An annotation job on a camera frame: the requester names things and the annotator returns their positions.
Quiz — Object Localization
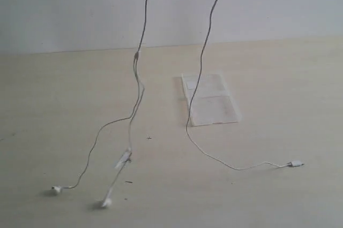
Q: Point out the white wired earphones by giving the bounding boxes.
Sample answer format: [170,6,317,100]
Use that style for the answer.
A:
[50,0,304,208]

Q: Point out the clear plastic storage case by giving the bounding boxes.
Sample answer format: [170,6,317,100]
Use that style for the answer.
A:
[181,73,242,126]

